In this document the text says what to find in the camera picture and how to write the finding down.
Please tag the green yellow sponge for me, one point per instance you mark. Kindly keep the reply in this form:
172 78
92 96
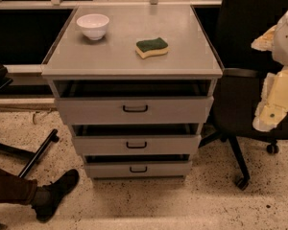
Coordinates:
151 47

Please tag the grey bottom drawer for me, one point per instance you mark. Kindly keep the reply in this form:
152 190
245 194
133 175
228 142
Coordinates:
151 169

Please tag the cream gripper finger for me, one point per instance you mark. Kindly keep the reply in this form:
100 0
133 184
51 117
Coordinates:
273 107
265 42

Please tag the grey top drawer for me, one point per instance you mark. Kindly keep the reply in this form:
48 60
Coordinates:
134 111

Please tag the grey drawer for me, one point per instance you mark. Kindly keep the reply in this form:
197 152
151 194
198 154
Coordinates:
151 169
134 111
136 145

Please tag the white ceramic bowl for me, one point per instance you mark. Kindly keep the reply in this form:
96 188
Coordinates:
94 26

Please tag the black office chair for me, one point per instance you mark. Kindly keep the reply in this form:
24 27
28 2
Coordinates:
231 28

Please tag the black shoe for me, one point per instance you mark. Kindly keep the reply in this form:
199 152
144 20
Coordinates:
56 194

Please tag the person leg brown trousers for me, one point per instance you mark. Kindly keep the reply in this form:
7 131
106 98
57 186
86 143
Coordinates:
16 190

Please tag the black chair base left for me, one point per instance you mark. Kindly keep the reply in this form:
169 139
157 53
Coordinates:
30 157

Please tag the grey drawer cabinet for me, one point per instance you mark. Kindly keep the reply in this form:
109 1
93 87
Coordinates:
111 68

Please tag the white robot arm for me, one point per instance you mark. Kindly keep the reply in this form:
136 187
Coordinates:
280 47

